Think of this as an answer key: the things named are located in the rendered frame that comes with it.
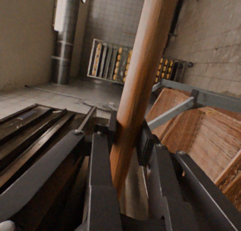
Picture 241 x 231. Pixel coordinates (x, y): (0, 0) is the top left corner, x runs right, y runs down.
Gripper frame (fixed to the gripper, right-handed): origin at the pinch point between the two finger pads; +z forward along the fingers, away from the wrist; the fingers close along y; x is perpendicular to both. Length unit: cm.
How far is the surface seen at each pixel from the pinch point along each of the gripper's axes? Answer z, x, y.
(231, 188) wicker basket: 23, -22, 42
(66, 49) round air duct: 286, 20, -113
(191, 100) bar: 34.1, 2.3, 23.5
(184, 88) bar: 81, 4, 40
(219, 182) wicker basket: 29, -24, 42
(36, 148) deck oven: 70, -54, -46
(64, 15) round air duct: 283, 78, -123
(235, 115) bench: 58, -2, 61
